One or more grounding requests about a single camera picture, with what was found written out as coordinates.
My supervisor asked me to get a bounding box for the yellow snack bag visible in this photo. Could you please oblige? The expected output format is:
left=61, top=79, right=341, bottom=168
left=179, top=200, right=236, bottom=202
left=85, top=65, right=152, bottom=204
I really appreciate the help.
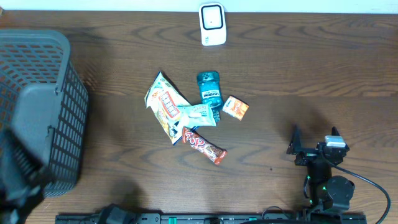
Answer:
left=144, top=72, right=191, bottom=145

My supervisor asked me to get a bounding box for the pale green wipes pack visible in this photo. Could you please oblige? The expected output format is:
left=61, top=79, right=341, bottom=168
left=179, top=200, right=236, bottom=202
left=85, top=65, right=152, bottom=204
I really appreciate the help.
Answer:
left=178, top=104, right=216, bottom=128

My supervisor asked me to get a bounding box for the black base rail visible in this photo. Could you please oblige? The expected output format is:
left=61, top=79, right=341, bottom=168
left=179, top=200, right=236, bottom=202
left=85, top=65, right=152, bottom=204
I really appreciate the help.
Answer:
left=55, top=212, right=368, bottom=224

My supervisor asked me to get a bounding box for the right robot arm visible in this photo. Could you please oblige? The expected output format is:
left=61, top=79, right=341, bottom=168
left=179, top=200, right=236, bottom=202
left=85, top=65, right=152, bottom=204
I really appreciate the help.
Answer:
left=286, top=127, right=355, bottom=213

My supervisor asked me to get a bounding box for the right black cable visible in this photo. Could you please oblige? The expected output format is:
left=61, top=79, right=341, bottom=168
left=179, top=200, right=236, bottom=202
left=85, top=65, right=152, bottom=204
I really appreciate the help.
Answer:
left=323, top=155, right=392, bottom=224

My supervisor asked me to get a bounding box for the white barcode scanner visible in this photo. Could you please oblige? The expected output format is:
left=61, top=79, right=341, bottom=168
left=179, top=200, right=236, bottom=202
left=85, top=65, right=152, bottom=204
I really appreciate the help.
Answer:
left=198, top=2, right=227, bottom=46

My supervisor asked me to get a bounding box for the orange Kleenex tissue pack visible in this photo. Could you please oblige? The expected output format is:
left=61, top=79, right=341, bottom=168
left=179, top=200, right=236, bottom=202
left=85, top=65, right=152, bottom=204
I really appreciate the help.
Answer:
left=222, top=96, right=249, bottom=121

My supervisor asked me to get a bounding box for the grey plastic shopping basket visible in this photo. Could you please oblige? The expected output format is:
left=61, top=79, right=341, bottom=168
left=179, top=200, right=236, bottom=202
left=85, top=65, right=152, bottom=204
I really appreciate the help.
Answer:
left=1, top=29, right=89, bottom=197

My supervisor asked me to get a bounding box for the blue mouthwash bottle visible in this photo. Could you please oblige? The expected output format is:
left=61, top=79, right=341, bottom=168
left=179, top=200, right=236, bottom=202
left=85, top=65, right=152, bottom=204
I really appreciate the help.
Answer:
left=197, top=71, right=223, bottom=122

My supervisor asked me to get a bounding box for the red Top snack bar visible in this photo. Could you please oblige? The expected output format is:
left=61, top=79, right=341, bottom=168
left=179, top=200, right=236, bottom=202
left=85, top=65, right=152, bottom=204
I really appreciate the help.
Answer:
left=182, top=127, right=228, bottom=166

